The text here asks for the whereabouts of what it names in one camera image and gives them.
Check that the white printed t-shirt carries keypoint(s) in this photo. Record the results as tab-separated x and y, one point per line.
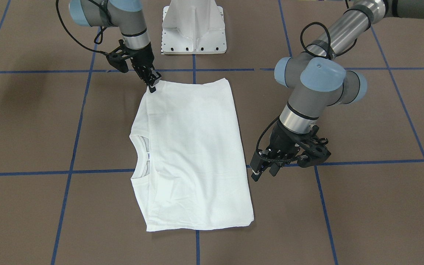
190	171

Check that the white camera post with base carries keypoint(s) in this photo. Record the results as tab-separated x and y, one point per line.
193	27

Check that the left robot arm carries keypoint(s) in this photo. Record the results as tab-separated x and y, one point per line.
318	81

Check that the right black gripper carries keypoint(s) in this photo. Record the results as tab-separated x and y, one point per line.
144	57

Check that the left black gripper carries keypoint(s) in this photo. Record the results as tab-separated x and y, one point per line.
281	138

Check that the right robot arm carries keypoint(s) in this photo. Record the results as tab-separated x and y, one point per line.
135	44

